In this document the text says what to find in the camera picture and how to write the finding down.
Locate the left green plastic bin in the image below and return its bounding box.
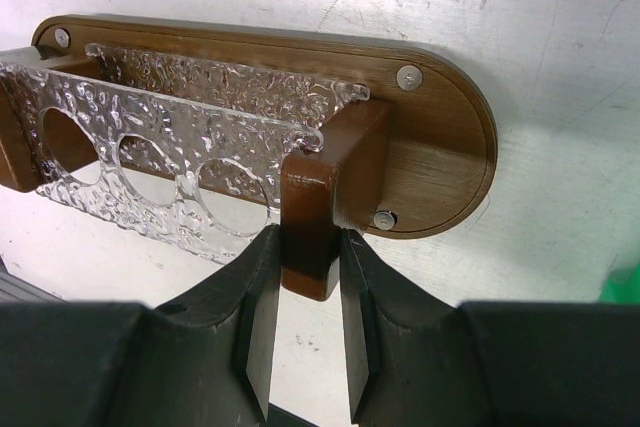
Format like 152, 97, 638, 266
599, 259, 639, 305

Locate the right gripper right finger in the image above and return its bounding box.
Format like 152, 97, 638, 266
340, 230, 465, 425

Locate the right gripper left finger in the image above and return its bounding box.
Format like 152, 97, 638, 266
149, 225, 281, 422

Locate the brown oval wooden tray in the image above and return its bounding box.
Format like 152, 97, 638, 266
30, 12, 496, 241

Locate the clear acrylic toothbrush holder rack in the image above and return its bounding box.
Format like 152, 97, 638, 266
0, 42, 392, 304

